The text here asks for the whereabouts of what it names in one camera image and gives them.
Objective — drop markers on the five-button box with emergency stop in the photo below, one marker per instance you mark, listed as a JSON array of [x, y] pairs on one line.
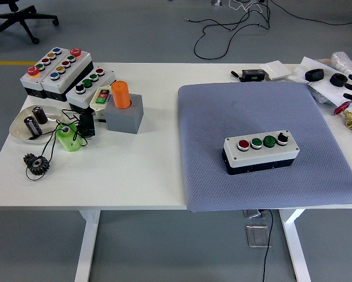
[[68, 73], [28, 80]]

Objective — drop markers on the bubble wrap roll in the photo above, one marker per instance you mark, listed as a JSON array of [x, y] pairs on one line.
[[344, 63]]

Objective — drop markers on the white foam sheet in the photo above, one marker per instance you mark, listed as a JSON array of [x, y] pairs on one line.
[[325, 88]]

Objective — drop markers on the black device with green label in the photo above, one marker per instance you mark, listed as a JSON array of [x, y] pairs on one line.
[[252, 75]]

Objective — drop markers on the small black tool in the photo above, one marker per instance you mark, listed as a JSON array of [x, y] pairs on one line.
[[236, 75]]

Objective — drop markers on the blue-grey textured mat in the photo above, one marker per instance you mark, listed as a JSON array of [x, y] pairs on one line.
[[222, 117]]

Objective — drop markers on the open metal floor socket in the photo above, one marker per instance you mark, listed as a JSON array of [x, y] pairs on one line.
[[253, 214]]

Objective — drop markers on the white table leg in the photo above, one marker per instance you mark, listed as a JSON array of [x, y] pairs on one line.
[[87, 243], [294, 243]]

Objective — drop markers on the metal floor socket plate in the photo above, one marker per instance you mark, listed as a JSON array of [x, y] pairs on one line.
[[258, 236]]

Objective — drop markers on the grey block with hole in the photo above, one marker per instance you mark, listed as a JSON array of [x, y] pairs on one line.
[[122, 120]]

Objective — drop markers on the orange cylinder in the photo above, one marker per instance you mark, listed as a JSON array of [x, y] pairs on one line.
[[120, 95]]

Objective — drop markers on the small black adapter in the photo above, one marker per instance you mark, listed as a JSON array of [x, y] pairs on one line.
[[87, 124]]

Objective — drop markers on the green translucent cylinder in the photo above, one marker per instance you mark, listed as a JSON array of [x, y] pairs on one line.
[[70, 141]]

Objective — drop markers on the black capacitor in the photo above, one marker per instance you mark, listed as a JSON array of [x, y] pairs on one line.
[[33, 126], [40, 115]]

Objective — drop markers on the black metal gear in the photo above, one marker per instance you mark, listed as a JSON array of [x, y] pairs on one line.
[[31, 164]]

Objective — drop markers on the white shallow dish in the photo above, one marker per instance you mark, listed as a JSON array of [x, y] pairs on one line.
[[18, 129]]

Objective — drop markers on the black office chair base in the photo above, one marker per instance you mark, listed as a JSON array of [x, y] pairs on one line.
[[15, 17]]

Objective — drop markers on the white switch plate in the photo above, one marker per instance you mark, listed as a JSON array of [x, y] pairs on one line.
[[277, 70]]

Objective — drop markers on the cream red-green switch box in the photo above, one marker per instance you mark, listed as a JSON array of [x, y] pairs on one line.
[[97, 107]]

